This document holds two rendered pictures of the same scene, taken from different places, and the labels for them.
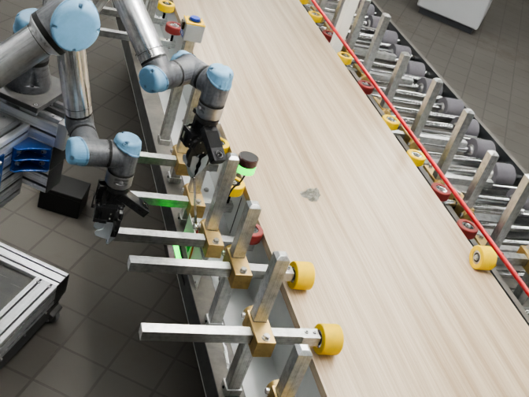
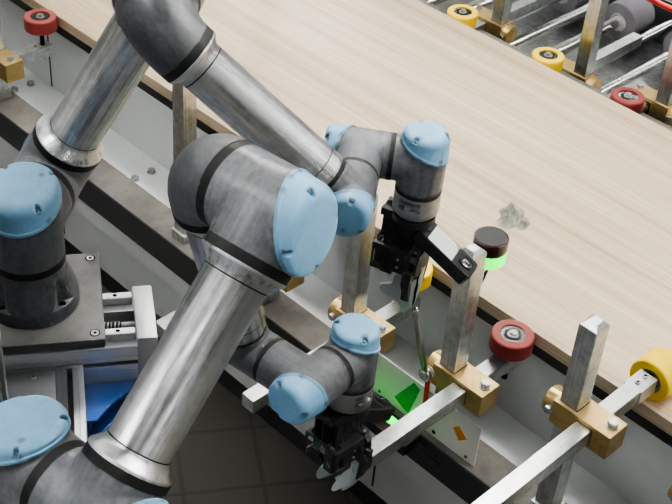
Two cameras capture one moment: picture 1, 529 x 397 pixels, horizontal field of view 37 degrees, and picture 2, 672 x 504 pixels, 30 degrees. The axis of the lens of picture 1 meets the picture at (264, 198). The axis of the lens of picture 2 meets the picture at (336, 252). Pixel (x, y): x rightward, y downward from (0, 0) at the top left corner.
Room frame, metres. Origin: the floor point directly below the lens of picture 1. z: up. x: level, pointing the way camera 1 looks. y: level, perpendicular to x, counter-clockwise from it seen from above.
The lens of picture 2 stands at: (0.58, 0.96, 2.41)
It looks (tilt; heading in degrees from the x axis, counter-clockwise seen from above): 38 degrees down; 338
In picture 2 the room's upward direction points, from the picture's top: 5 degrees clockwise
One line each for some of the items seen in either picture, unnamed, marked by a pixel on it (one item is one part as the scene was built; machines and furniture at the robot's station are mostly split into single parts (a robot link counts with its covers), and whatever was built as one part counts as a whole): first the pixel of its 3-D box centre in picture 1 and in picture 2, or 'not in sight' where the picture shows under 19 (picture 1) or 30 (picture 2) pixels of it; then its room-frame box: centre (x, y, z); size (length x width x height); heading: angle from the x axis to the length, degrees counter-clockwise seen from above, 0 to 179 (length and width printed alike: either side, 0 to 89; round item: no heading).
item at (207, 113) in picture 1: (209, 109); (415, 200); (2.04, 0.23, 1.24); 0.08 x 0.08 x 0.05
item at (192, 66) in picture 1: (186, 70); (357, 157); (2.07, 0.33, 1.32); 0.11 x 0.11 x 0.08; 64
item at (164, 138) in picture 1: (175, 91); (184, 151); (2.71, 0.45, 0.93); 0.05 x 0.05 x 0.45; 25
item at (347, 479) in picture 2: (105, 233); (343, 479); (1.83, 0.40, 0.86); 0.06 x 0.03 x 0.09; 115
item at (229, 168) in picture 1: (212, 220); (455, 353); (2.02, 0.13, 0.90); 0.04 x 0.04 x 0.48; 25
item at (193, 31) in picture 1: (192, 30); not in sight; (2.71, 0.45, 1.18); 0.07 x 0.07 x 0.08; 25
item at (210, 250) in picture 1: (211, 237); (461, 380); (2.00, 0.11, 0.85); 0.14 x 0.06 x 0.05; 25
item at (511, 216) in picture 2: (312, 192); (514, 213); (2.35, -0.15, 0.91); 0.09 x 0.07 x 0.02; 149
